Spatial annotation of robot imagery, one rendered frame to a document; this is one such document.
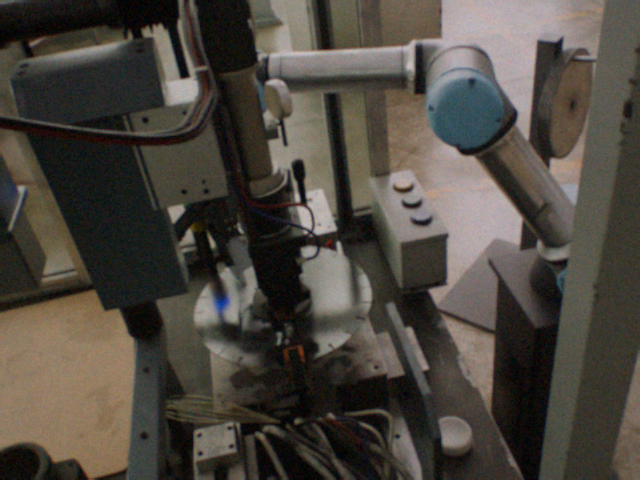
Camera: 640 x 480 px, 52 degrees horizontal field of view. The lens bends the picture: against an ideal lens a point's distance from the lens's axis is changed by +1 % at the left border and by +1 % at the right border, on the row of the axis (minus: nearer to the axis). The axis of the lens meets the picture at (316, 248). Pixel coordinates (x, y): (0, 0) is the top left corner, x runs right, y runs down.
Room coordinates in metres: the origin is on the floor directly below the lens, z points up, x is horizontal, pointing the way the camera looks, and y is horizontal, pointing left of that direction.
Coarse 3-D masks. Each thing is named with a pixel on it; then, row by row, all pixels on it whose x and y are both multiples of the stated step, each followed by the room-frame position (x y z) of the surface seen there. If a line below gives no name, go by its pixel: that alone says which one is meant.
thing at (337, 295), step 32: (320, 256) 1.03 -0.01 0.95; (224, 288) 0.98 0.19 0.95; (320, 288) 0.93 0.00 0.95; (352, 288) 0.92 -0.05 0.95; (224, 320) 0.88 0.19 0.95; (256, 320) 0.87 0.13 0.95; (320, 320) 0.84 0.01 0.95; (352, 320) 0.83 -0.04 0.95; (224, 352) 0.80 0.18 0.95; (256, 352) 0.79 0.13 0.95; (320, 352) 0.77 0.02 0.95
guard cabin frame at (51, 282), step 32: (0, 0) 1.32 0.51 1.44; (0, 64) 1.32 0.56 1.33; (0, 96) 1.32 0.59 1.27; (384, 96) 1.38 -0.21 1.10; (384, 128) 1.38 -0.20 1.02; (32, 160) 1.32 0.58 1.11; (384, 160) 1.38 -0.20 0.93; (64, 224) 1.32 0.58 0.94; (192, 256) 1.34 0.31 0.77; (64, 288) 1.31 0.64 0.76
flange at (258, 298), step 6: (258, 294) 0.93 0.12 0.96; (252, 300) 0.92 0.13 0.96; (258, 300) 0.91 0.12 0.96; (264, 300) 0.91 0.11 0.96; (258, 306) 0.90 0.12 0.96; (300, 306) 0.88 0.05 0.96; (306, 306) 0.88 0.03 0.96; (258, 312) 0.88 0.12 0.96; (300, 312) 0.87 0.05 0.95; (264, 318) 0.87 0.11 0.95
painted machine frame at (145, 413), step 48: (96, 48) 0.71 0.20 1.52; (144, 48) 0.69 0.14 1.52; (48, 96) 0.65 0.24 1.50; (96, 96) 0.65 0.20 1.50; (144, 96) 0.65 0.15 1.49; (48, 144) 0.65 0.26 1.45; (96, 144) 0.65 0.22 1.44; (0, 192) 0.72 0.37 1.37; (96, 192) 0.65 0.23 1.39; (144, 192) 0.65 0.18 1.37; (0, 240) 0.68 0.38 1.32; (96, 240) 0.65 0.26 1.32; (144, 240) 0.65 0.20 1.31; (0, 288) 0.69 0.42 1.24; (96, 288) 0.64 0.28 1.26; (144, 288) 0.65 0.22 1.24; (144, 336) 0.77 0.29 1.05; (144, 384) 0.67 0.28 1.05; (144, 432) 0.58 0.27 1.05
